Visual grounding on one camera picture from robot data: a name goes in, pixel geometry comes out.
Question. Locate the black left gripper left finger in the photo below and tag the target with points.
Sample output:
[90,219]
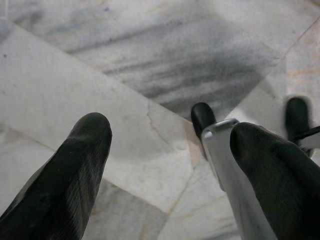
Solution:
[62,185]

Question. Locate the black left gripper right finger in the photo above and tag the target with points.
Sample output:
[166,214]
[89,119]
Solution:
[282,185]

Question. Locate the silver right robot leg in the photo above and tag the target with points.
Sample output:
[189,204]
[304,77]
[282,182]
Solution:
[297,115]

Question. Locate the silver robot leg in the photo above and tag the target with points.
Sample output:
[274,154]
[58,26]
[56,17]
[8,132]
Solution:
[220,150]
[297,115]

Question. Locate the silver left robot leg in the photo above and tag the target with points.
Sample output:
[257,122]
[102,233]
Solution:
[220,150]

